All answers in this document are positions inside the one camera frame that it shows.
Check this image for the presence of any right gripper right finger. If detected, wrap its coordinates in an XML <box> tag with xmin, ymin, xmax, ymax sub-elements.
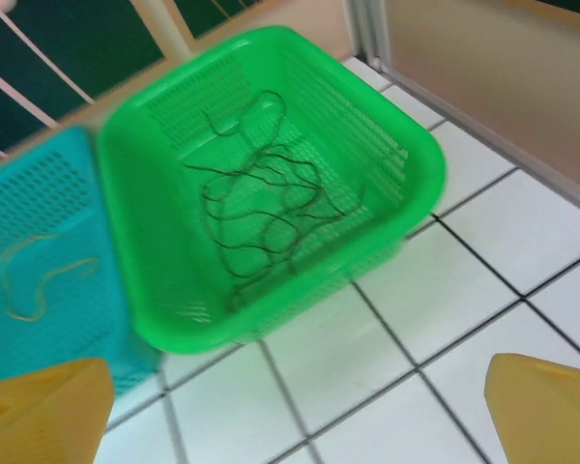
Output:
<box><xmin>484</xmin><ymin>352</ymin><xmax>580</xmax><ymax>464</ymax></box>

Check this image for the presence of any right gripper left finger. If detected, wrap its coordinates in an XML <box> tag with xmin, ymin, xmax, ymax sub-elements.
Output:
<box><xmin>0</xmin><ymin>357</ymin><xmax>115</xmax><ymax>464</ymax></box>

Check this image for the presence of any yellow cable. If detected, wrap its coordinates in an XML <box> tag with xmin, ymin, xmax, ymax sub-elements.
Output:
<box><xmin>0</xmin><ymin>234</ymin><xmax>101</xmax><ymax>323</ymax></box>

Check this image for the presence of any teal plastic basket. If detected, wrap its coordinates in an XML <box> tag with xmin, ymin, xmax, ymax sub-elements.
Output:
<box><xmin>0</xmin><ymin>126</ymin><xmax>163</xmax><ymax>397</ymax></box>

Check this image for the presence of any green plastic basket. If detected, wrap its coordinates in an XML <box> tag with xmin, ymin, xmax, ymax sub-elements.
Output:
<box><xmin>94</xmin><ymin>24</ymin><xmax>449</xmax><ymax>357</ymax></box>

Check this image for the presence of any aluminium frame post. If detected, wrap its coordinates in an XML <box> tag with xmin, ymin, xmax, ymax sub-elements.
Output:
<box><xmin>347</xmin><ymin>0</ymin><xmax>395</xmax><ymax>73</ymax></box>

